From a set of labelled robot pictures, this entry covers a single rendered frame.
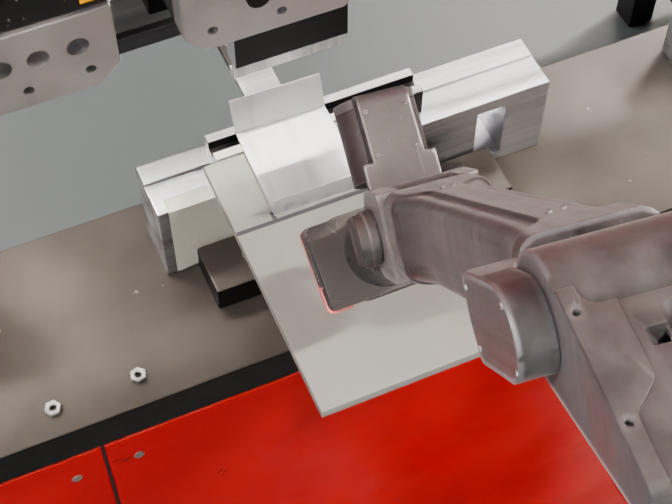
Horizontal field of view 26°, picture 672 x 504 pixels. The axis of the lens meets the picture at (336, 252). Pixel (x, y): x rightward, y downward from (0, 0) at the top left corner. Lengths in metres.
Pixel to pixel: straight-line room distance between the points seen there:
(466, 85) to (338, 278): 0.36
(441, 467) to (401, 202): 0.86
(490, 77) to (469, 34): 1.35
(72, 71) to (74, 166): 1.48
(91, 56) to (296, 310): 0.27
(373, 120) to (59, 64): 0.25
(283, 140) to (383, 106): 0.32
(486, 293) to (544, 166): 0.89
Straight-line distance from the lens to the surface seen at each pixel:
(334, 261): 1.08
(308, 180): 1.26
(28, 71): 1.08
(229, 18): 1.11
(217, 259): 1.33
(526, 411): 1.67
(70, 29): 1.06
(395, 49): 2.71
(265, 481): 1.53
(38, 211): 2.53
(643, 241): 0.55
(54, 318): 1.36
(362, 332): 1.18
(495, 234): 0.66
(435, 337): 1.18
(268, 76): 1.33
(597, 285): 0.54
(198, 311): 1.34
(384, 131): 0.97
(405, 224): 0.85
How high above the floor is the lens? 2.01
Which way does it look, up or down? 56 degrees down
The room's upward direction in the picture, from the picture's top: straight up
